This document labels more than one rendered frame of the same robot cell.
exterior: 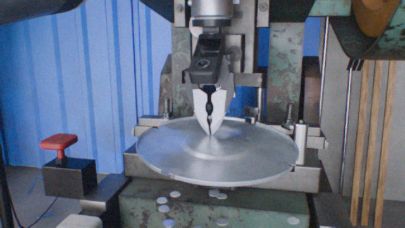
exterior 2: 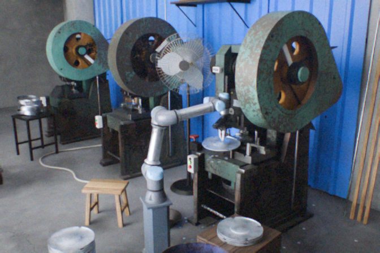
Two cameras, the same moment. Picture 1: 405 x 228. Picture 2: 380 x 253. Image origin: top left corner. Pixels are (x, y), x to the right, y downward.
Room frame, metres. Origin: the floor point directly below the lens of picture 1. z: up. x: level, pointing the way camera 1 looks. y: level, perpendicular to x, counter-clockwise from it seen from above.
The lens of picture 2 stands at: (-1.66, -1.57, 1.63)
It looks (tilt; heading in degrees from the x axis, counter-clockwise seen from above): 15 degrees down; 39
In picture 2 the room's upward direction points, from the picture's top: straight up
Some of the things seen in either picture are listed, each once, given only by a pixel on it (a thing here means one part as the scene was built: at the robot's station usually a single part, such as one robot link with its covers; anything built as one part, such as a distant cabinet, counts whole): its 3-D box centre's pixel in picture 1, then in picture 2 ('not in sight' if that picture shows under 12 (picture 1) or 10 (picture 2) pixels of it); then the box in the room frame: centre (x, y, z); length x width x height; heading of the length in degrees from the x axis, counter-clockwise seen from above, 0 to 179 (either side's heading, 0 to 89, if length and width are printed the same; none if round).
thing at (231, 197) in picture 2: not in sight; (242, 191); (0.84, -0.06, 0.31); 0.43 x 0.42 x 0.01; 78
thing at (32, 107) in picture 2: not in sight; (33, 125); (0.70, 3.06, 0.40); 0.45 x 0.40 x 0.79; 90
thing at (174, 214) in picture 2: not in sight; (164, 219); (0.43, 0.45, 0.04); 0.30 x 0.30 x 0.07
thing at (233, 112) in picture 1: (225, 120); (242, 139); (0.83, -0.06, 0.76); 0.15 x 0.09 x 0.05; 78
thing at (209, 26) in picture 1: (212, 52); (224, 121); (0.63, -0.02, 0.94); 0.09 x 0.08 x 0.12; 168
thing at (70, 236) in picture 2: not in sight; (71, 238); (-0.49, 0.39, 0.32); 0.29 x 0.29 x 0.01
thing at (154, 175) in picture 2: not in sight; (155, 177); (0.07, 0.18, 0.62); 0.13 x 0.12 x 0.14; 58
